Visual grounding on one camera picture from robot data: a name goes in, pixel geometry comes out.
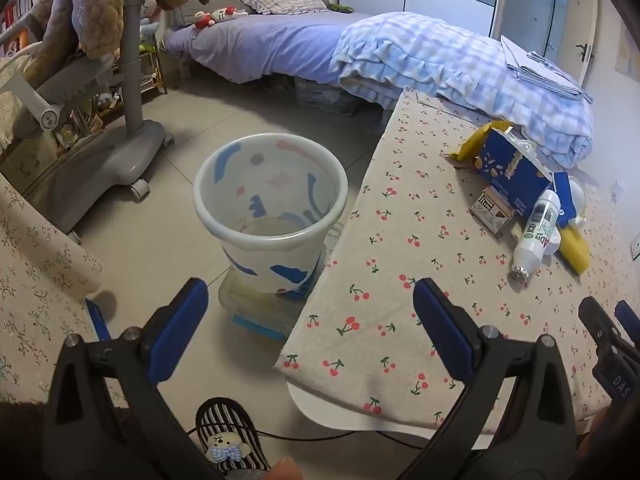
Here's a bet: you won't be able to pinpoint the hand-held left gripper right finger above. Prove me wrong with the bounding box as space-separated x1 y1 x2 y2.
400 278 578 480

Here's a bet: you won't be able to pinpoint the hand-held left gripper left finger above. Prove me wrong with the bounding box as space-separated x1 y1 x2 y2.
42 277 223 480

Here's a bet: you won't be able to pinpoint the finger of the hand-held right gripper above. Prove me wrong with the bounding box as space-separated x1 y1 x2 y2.
615 300 640 348
578 296 626 358

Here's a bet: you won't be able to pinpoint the white patterned plastic bin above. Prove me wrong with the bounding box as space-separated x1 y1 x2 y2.
193 132 349 297

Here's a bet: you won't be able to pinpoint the blue almond print carton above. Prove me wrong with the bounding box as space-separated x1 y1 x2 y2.
472 127 554 218

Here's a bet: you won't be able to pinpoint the yellow snack wrapper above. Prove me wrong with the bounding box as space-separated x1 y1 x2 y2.
556 224 592 277

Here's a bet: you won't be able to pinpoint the clear plastic storage box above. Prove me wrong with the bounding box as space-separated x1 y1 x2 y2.
218 240 331 343

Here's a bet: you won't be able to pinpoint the cherry print tablecloth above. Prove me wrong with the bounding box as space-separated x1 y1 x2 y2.
274 87 640 436

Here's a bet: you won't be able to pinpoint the white plastic bottle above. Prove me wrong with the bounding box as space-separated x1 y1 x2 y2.
509 189 562 284

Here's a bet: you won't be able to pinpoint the striped slipper with bear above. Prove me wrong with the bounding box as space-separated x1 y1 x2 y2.
195 397 272 474

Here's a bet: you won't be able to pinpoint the blue paper packet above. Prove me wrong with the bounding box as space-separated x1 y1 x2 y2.
552 171 577 229

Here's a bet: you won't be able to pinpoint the small brown white box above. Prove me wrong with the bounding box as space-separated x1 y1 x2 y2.
470 186 519 237

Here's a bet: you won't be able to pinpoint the floral print cloth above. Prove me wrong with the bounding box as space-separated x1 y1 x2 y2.
0 174 127 407

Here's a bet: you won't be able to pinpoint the white table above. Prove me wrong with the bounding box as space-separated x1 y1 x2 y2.
286 380 501 452

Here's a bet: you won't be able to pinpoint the yellow wrapper strip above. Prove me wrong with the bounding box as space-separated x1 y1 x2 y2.
449 121 514 163

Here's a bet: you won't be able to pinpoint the low shelf with toys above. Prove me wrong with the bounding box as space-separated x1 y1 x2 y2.
59 45 169 152

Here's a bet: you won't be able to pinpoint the folded light blue sheets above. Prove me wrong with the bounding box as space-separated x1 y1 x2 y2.
500 35 594 104

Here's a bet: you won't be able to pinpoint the under-bed storage box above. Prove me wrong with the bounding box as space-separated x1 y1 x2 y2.
292 76 362 114

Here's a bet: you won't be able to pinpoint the plaid ruffled blanket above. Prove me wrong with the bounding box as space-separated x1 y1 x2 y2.
331 11 596 167

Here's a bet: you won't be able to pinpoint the bed with purple sheet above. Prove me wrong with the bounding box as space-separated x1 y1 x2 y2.
164 0 391 86

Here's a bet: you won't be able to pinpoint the white door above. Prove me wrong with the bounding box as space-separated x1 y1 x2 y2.
494 0 598 83

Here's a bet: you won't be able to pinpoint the brown plush toy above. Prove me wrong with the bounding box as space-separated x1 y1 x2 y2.
22 0 227 88

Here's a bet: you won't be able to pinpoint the bookshelf with books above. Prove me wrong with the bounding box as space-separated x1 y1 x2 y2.
0 0 67 59

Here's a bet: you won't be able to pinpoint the black cable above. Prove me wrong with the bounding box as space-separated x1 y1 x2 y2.
186 422 432 454

